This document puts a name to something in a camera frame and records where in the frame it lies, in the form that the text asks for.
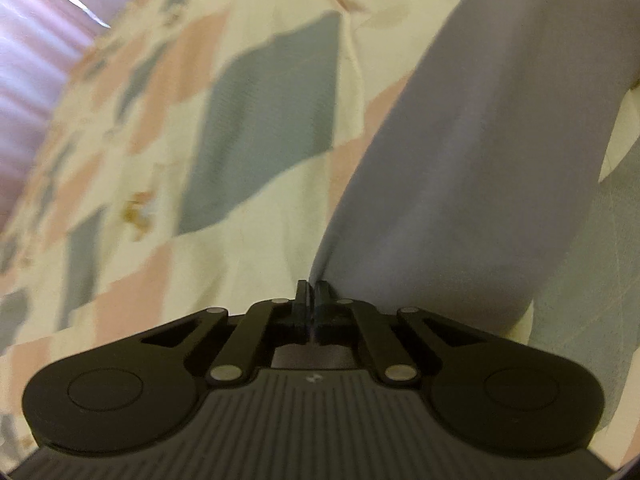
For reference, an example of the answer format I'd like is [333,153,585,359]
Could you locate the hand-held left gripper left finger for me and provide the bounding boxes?
[141,280,313,388]

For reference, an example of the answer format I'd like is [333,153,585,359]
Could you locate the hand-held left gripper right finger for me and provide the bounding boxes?
[313,280,485,387]

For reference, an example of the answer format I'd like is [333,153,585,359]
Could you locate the grey pants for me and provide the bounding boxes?
[307,0,640,346]

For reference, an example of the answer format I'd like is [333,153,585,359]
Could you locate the diamond patterned quilt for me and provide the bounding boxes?
[0,0,640,461]

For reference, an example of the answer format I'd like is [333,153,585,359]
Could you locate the pink sheer curtain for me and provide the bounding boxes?
[0,0,113,231]

